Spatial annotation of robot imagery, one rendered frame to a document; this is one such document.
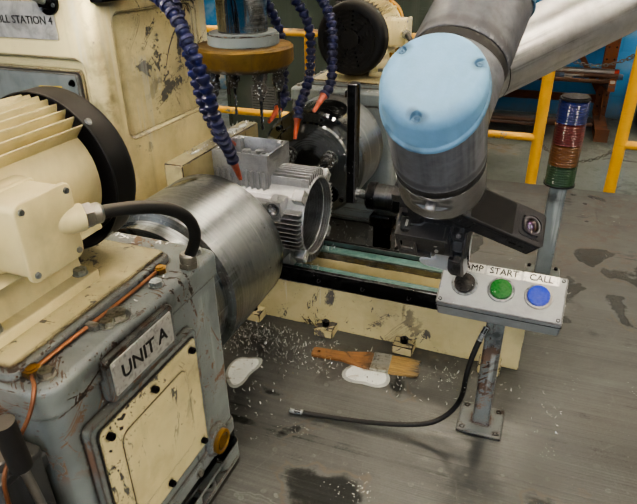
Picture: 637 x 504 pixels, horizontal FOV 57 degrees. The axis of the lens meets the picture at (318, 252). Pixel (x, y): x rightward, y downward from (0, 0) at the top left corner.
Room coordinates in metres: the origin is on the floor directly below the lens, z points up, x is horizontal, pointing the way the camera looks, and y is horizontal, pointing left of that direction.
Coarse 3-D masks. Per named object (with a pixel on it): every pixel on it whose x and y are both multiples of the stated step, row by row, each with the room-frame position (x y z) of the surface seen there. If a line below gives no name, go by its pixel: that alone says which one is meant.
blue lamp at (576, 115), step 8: (560, 104) 1.18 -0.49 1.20; (568, 104) 1.16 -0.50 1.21; (576, 104) 1.15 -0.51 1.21; (584, 104) 1.15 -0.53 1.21; (560, 112) 1.17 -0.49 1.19; (568, 112) 1.16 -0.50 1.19; (576, 112) 1.15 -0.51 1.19; (584, 112) 1.15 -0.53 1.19; (560, 120) 1.17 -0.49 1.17; (568, 120) 1.16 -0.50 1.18; (576, 120) 1.15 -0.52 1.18; (584, 120) 1.16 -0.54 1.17
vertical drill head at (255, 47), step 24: (216, 0) 1.10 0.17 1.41; (240, 0) 1.08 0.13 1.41; (264, 0) 1.11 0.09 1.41; (240, 24) 1.08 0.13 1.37; (264, 24) 1.10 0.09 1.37; (216, 48) 1.07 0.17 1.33; (240, 48) 1.05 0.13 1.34; (264, 48) 1.07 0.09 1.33; (288, 48) 1.08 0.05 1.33; (216, 72) 1.05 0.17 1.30; (240, 72) 1.03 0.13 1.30; (264, 72) 1.05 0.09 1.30; (216, 96) 1.10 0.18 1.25; (264, 96) 1.06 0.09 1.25
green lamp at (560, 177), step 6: (552, 168) 1.17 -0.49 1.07; (558, 168) 1.16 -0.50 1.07; (564, 168) 1.15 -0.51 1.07; (570, 168) 1.15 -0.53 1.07; (576, 168) 1.16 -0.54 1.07; (546, 174) 1.19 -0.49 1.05; (552, 174) 1.16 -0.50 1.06; (558, 174) 1.16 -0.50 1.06; (564, 174) 1.15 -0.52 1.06; (570, 174) 1.15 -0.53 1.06; (546, 180) 1.18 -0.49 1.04; (552, 180) 1.16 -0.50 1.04; (558, 180) 1.15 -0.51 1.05; (564, 180) 1.15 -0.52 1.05; (570, 180) 1.15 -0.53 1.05; (558, 186) 1.15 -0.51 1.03; (564, 186) 1.15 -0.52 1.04; (570, 186) 1.16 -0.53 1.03
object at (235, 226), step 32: (160, 192) 0.85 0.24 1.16; (192, 192) 0.83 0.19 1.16; (224, 192) 0.85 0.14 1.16; (128, 224) 0.75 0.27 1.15; (160, 224) 0.74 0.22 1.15; (224, 224) 0.78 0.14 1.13; (256, 224) 0.83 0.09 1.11; (224, 256) 0.73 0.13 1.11; (256, 256) 0.78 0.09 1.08; (224, 288) 0.71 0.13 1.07; (256, 288) 0.77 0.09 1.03; (224, 320) 0.70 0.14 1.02
